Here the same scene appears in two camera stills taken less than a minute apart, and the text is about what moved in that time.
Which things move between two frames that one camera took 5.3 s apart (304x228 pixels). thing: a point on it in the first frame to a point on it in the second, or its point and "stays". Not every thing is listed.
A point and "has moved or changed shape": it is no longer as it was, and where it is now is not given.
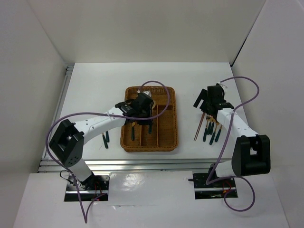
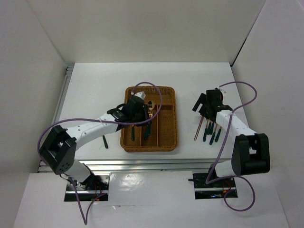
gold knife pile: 211,119 stays
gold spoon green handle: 105,142 has moved or changed shape
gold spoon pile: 208,117 stays
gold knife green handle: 133,131 stays
